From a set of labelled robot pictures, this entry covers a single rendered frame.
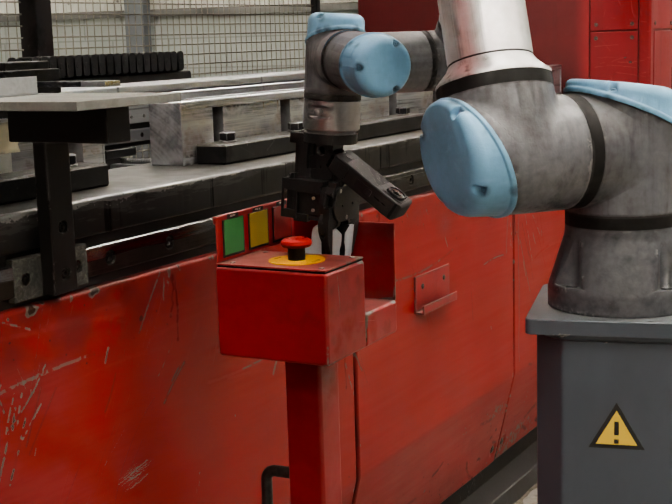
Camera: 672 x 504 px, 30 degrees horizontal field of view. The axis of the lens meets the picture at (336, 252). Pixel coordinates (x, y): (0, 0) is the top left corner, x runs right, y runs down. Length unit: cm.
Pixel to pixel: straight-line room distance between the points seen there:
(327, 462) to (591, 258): 55
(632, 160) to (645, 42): 211
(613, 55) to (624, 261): 213
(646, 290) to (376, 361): 99
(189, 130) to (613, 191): 82
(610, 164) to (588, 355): 19
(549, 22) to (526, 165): 225
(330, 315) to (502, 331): 123
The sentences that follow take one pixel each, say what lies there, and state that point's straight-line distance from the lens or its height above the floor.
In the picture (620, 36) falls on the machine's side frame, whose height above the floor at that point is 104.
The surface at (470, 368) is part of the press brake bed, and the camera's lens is 258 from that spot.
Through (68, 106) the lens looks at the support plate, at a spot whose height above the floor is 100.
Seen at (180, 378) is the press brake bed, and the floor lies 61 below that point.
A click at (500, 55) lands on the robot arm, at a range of 122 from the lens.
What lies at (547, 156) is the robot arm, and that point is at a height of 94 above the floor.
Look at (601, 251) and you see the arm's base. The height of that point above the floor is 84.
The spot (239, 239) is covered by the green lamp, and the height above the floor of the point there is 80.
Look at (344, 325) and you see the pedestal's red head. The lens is 156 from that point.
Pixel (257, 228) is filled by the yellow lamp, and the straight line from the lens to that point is 166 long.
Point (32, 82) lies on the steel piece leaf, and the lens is 153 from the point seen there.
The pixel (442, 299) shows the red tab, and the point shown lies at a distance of 238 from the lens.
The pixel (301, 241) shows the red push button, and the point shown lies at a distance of 157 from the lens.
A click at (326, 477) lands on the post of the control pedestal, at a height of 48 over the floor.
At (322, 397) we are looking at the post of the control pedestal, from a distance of 165.
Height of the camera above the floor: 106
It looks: 10 degrees down
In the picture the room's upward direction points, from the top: 2 degrees counter-clockwise
